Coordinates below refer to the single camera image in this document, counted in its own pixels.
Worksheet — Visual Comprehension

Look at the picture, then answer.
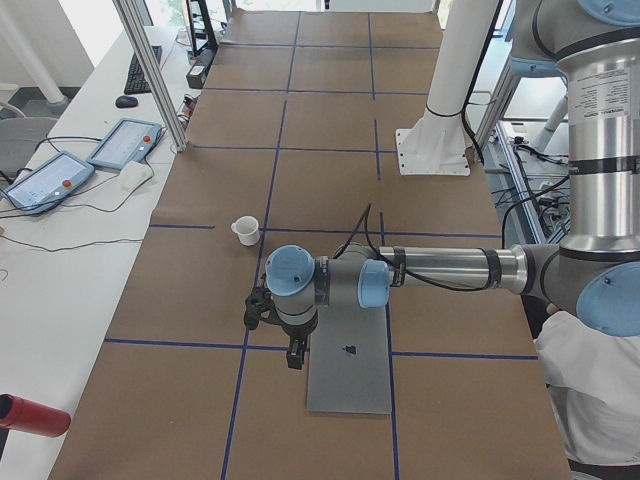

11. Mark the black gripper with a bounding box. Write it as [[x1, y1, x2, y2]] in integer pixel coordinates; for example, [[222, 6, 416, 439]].
[[282, 319, 317, 370]]

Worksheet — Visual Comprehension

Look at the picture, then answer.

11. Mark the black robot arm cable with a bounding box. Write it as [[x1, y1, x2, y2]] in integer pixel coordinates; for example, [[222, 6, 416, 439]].
[[333, 202, 491, 292]]

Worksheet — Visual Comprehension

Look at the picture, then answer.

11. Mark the far blue teach pendant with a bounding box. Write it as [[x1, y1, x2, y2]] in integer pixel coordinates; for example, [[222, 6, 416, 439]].
[[87, 118, 163, 170]]

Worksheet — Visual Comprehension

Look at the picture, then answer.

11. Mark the aluminium frame post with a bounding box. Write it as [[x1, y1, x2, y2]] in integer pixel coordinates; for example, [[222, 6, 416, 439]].
[[113, 0, 187, 152]]

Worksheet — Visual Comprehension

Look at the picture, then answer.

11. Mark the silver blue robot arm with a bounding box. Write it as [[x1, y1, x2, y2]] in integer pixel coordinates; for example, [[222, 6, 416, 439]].
[[244, 1, 639, 369]]

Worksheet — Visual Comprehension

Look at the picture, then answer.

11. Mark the red cylinder bottle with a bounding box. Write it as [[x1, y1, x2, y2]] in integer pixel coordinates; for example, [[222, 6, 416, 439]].
[[1, 394, 71, 438]]

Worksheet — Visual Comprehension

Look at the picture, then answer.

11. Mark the near blue teach pendant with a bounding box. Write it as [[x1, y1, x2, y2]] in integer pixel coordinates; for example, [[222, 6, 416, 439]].
[[2, 151, 95, 215]]

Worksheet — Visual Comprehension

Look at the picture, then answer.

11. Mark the blue teach pendant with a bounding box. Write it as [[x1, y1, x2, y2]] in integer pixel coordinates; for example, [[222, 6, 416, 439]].
[[87, 118, 163, 170], [2, 151, 95, 215]]

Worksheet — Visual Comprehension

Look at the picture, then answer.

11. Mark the black box device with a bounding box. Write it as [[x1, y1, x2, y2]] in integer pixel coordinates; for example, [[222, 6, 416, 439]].
[[186, 48, 216, 90]]

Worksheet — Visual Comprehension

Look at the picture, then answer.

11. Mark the white crumpled cloth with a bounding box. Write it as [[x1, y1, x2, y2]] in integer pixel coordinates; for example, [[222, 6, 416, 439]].
[[117, 161, 153, 193]]

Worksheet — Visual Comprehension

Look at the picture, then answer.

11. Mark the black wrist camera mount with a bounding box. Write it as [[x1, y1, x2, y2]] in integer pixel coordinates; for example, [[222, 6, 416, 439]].
[[243, 286, 281, 331]]

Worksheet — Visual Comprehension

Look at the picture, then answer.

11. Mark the person in white shirt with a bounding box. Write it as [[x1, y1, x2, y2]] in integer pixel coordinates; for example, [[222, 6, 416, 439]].
[[534, 310, 639, 468]]

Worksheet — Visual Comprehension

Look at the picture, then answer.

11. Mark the black keyboard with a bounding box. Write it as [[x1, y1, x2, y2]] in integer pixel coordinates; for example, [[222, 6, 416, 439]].
[[123, 54, 151, 95]]

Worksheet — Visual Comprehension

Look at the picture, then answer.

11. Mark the white camera mast pedestal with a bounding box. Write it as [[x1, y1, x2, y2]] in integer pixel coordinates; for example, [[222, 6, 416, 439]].
[[396, 0, 502, 176]]

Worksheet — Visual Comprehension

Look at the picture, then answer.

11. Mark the black computer mouse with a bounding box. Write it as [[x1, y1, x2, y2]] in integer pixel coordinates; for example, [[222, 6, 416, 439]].
[[115, 95, 139, 109]]

